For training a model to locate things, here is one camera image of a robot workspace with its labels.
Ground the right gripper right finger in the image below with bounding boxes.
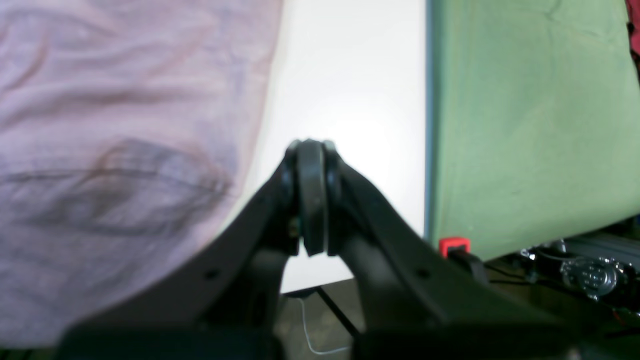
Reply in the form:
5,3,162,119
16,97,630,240
324,141,579,360

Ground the grey side table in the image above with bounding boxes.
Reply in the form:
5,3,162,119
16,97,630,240
427,0,639,260

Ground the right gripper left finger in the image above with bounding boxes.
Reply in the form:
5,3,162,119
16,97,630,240
55,140,329,360

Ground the mauve t-shirt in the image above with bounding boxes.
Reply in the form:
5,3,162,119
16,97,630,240
0,0,282,349

